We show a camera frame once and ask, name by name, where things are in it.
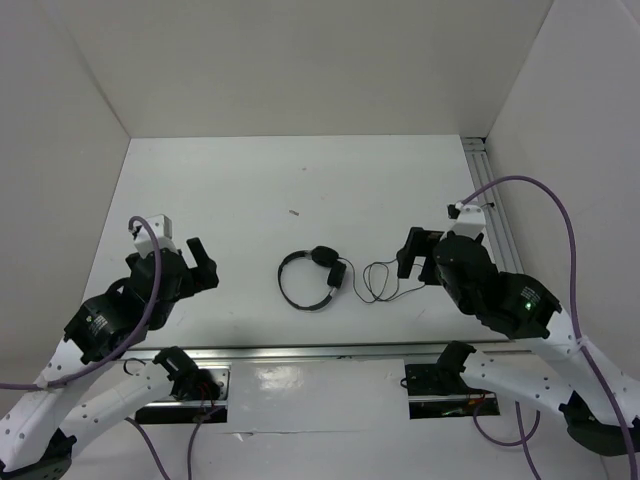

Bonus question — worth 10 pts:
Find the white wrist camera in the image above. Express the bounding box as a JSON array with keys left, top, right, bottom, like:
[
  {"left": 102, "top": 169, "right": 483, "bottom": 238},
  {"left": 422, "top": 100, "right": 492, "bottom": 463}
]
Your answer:
[
  {"left": 128, "top": 214, "right": 179, "bottom": 258},
  {"left": 447, "top": 202, "right": 486, "bottom": 241}
]

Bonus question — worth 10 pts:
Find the thin black headphone cable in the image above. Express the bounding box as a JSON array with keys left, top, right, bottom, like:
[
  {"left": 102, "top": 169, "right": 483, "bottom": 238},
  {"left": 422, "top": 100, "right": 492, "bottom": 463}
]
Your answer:
[{"left": 343, "top": 258, "right": 427, "bottom": 304}]

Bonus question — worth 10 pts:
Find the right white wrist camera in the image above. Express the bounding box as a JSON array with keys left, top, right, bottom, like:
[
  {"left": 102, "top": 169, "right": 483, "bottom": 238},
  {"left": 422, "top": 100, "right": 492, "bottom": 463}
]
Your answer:
[{"left": 447, "top": 202, "right": 486, "bottom": 241}]

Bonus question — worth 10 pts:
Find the black on-ear headphones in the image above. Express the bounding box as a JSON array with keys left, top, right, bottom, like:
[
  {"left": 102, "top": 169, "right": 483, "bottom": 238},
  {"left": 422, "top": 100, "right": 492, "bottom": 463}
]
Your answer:
[{"left": 277, "top": 246, "right": 346, "bottom": 313}]

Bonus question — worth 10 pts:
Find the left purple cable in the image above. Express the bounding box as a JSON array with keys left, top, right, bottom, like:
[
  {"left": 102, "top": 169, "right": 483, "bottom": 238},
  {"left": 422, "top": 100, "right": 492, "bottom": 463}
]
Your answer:
[{"left": 0, "top": 215, "right": 164, "bottom": 390}]

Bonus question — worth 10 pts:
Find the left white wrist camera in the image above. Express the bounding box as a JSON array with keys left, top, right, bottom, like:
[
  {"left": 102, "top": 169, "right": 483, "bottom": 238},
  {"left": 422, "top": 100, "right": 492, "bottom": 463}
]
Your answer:
[{"left": 128, "top": 214, "right": 179, "bottom": 258}]

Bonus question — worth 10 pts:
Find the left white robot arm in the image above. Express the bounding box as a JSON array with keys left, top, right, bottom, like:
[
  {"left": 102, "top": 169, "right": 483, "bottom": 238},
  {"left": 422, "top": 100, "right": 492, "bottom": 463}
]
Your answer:
[{"left": 1, "top": 237, "right": 220, "bottom": 479}]

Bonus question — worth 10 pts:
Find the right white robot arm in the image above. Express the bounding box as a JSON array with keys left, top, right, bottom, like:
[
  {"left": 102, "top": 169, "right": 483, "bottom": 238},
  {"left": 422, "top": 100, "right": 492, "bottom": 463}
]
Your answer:
[{"left": 396, "top": 227, "right": 639, "bottom": 457}]

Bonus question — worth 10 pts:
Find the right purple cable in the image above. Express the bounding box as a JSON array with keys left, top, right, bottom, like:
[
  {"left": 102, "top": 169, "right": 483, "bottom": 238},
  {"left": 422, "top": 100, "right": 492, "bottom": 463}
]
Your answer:
[{"left": 462, "top": 175, "right": 640, "bottom": 480}]

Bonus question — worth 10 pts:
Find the aluminium corner frame rail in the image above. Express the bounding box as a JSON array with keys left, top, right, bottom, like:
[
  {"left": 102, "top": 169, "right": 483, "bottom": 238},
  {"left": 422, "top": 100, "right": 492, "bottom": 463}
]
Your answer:
[{"left": 461, "top": 137, "right": 524, "bottom": 274}]

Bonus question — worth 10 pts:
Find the white base cover plate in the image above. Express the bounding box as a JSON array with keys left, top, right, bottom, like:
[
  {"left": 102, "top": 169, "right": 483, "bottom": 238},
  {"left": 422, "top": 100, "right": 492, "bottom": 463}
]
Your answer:
[{"left": 227, "top": 360, "right": 409, "bottom": 434}]

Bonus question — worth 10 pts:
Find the purple cable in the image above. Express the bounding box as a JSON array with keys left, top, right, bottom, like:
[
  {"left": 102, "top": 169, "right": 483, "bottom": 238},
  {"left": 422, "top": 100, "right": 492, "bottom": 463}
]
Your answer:
[
  {"left": 462, "top": 175, "right": 640, "bottom": 480},
  {"left": 0, "top": 215, "right": 164, "bottom": 390}
]

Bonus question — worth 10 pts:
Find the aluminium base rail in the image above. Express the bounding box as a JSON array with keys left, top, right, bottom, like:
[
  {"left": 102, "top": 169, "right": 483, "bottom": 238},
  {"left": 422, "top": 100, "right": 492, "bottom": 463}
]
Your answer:
[{"left": 121, "top": 341, "right": 532, "bottom": 361}]

